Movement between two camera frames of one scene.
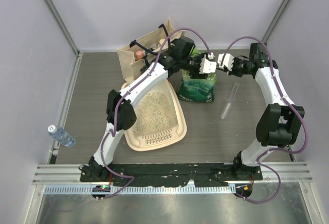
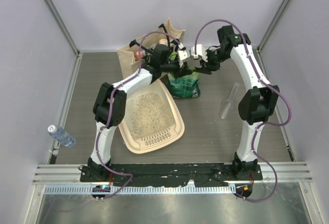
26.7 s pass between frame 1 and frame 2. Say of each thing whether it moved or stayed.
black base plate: stayed
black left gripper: moved
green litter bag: moved
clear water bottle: stayed
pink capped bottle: stayed
